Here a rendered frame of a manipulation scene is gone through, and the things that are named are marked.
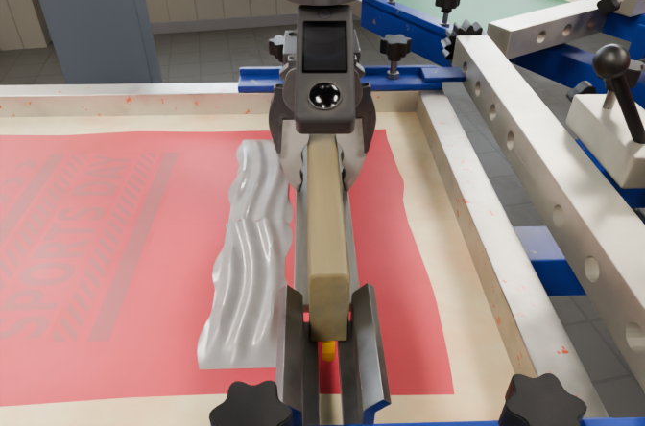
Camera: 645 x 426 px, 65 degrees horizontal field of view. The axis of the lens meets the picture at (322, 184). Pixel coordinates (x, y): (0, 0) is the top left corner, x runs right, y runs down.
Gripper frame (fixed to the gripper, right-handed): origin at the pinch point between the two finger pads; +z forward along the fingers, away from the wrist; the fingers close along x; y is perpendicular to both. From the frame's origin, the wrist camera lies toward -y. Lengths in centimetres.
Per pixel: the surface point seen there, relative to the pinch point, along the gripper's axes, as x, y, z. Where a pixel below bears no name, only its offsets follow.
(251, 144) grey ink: 9.1, 15.9, 4.7
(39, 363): 23.7, -17.0, 5.3
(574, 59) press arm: -52, 52, 8
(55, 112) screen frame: 39.0, 25.4, 4.5
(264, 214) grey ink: 6.4, 0.7, 4.5
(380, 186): -7.2, 6.6, 5.3
